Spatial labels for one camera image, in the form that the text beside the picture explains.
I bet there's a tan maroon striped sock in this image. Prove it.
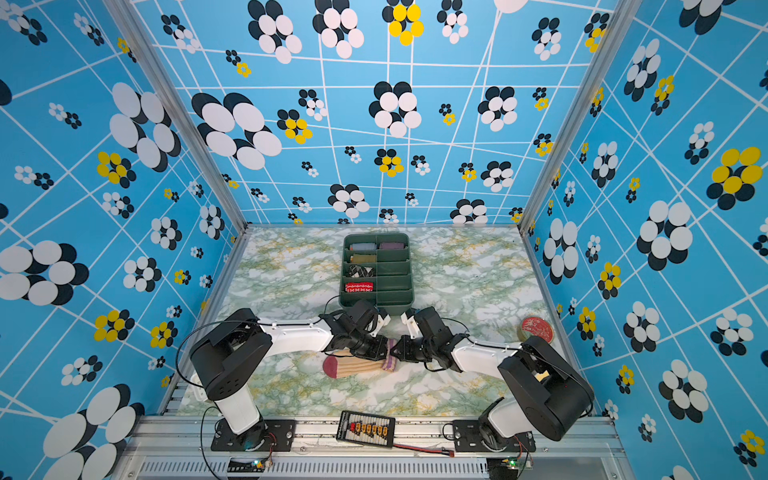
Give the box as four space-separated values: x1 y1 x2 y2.
322 350 398 379

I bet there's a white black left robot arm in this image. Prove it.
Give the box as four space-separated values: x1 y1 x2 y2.
190 300 390 436

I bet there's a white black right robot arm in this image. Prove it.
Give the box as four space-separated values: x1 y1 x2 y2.
392 307 594 451

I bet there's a red green tape roll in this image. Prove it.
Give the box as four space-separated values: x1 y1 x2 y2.
518 317 555 344

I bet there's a red patterned rolled sock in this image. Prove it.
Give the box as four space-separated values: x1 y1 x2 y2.
344 282 375 293

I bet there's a black patterned rolled sock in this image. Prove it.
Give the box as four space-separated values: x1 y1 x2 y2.
347 264 376 278

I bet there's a green plastic organizer tray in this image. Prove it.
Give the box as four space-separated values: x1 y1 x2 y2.
338 232 415 316

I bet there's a yellow rolled sock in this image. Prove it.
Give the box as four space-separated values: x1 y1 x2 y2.
350 254 377 264

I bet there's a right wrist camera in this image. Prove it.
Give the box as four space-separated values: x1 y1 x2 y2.
401 312 422 339

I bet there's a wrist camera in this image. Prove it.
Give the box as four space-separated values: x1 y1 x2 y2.
401 312 422 339
371 309 391 337

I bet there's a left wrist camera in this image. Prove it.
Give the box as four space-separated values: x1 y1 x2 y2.
371 309 391 337

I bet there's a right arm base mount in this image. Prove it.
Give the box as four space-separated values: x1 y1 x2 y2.
447 420 537 454

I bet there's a red black wire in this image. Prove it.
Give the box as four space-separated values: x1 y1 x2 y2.
392 442 456 458

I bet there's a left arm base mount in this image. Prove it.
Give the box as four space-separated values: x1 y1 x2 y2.
210 419 297 452

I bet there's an aluminium front rail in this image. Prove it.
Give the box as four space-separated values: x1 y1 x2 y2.
113 416 636 479

